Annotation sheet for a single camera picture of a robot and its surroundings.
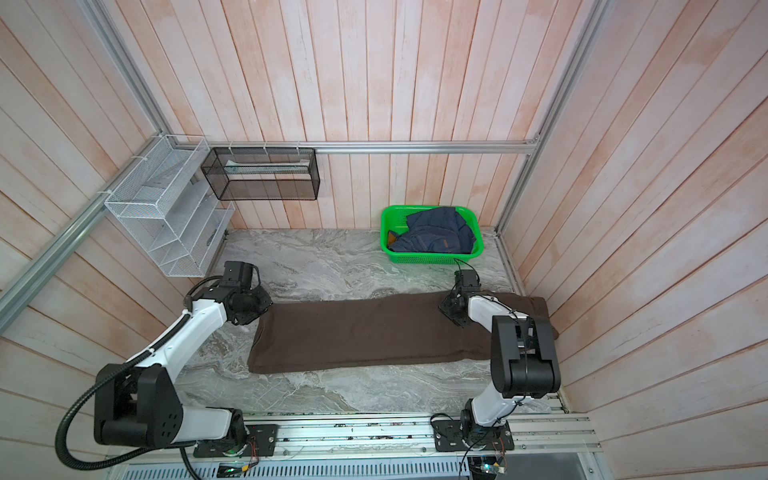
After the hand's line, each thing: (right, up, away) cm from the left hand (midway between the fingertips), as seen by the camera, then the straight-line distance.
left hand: (268, 308), depth 87 cm
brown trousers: (+23, -9, +6) cm, 25 cm away
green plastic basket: (+39, +31, +29) cm, 57 cm away
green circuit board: (+59, -36, -16) cm, 71 cm away
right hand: (+56, -2, +11) cm, 57 cm away
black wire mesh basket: (-9, +45, +18) cm, 50 cm away
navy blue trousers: (+55, +26, +27) cm, 66 cm away
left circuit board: (-3, -36, -16) cm, 40 cm away
